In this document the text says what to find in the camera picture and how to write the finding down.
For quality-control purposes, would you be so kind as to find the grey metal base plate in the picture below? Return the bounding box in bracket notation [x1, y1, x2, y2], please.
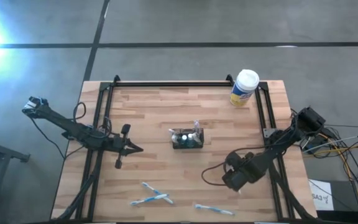
[262, 127, 278, 138]

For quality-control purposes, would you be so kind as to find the black power box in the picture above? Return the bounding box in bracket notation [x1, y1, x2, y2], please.
[305, 136, 328, 151]

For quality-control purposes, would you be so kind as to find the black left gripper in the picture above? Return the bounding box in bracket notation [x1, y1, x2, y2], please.
[112, 123, 144, 170]

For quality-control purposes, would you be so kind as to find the black floor box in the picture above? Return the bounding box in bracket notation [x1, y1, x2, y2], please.
[316, 210, 358, 224]

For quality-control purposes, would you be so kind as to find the white yellow wipes canister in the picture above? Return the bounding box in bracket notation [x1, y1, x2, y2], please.
[229, 68, 260, 107]

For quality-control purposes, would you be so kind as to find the white paper sign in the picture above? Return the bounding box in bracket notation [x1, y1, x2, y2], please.
[308, 179, 334, 212]

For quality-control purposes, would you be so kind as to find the dark grey floor mat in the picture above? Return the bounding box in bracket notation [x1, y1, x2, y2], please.
[309, 179, 358, 212]

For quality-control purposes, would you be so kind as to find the black wire holder basket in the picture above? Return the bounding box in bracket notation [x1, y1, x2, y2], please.
[172, 128, 205, 150]

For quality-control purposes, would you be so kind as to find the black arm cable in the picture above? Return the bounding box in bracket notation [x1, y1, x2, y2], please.
[201, 144, 291, 187]
[72, 101, 114, 139]

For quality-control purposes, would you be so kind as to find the white cable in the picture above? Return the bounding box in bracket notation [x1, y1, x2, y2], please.
[301, 136, 358, 155]

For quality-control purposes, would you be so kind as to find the black metal table frame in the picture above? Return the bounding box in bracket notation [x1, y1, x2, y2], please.
[54, 74, 319, 223]

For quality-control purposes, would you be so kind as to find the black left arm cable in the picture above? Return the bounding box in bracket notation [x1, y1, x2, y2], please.
[72, 101, 114, 139]

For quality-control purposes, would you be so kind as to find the blue white toothbrush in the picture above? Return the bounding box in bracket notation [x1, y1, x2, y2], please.
[130, 194, 170, 207]
[140, 182, 175, 205]
[193, 202, 236, 216]

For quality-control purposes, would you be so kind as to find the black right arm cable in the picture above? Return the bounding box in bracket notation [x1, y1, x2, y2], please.
[201, 144, 291, 187]

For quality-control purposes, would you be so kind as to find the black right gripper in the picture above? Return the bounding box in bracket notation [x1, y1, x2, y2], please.
[221, 151, 260, 192]

